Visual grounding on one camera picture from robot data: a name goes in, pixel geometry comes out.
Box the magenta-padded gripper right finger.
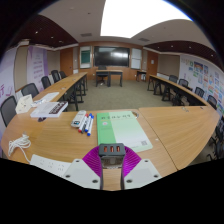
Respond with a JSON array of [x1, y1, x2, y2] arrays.
[[121, 148, 163, 190]]

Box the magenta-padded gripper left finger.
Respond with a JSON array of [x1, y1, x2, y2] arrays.
[[62, 148, 103, 190]]

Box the grey charger with orange ports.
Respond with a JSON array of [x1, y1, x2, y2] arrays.
[[98, 142, 127, 169]]

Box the white power strip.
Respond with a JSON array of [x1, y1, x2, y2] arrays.
[[29, 153, 73, 178]]

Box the green booklet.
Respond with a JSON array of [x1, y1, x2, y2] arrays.
[[96, 110, 154, 154]]

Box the blue whiteboard marker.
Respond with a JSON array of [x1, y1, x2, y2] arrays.
[[84, 113, 94, 134], [86, 114, 96, 137]]

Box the black whiteboard marker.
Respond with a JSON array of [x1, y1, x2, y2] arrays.
[[81, 114, 91, 134]]

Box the red whiteboard marker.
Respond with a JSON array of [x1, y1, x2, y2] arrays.
[[78, 113, 89, 133]]

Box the white book with dark print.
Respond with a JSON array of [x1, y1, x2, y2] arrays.
[[29, 101, 69, 119]]

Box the white paper sheets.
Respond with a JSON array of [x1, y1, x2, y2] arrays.
[[33, 91, 60, 105]]

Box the long wooden table row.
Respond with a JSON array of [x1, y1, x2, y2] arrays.
[[147, 73, 208, 108], [33, 71, 89, 111]]

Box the white cardboard box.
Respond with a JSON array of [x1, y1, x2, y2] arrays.
[[14, 93, 34, 115]]

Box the group of black mesh chairs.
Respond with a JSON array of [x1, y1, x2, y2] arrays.
[[168, 74, 224, 161], [0, 69, 68, 128]]

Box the black office chair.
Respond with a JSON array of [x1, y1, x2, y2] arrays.
[[95, 65, 108, 86]]

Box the small dark side desk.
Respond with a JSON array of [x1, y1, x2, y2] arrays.
[[135, 69, 148, 83]]

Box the dark wooden teacher desk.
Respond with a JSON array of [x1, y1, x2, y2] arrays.
[[95, 69, 124, 88]]

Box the brown wooden door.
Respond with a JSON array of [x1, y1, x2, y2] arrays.
[[146, 50, 159, 81], [59, 47, 74, 77]]

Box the plain white whiteboard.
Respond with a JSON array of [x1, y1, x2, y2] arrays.
[[130, 48, 143, 70]]

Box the whiteboard with green sheet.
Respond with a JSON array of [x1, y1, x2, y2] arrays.
[[79, 45, 92, 69]]

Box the bright ceiling light panel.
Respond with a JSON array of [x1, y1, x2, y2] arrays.
[[99, 0, 193, 39]]

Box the white coiled power cable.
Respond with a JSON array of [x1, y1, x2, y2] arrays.
[[7, 133, 33, 164]]

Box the group of colourful wall posters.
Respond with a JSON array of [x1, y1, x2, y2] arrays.
[[179, 55, 224, 116]]

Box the narrow purple wall banner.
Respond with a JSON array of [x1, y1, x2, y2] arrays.
[[26, 45, 49, 93]]

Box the black wall television screen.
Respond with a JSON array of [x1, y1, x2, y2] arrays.
[[93, 45, 131, 67]]

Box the large purple white wall banner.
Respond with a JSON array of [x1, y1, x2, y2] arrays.
[[0, 47, 18, 108]]

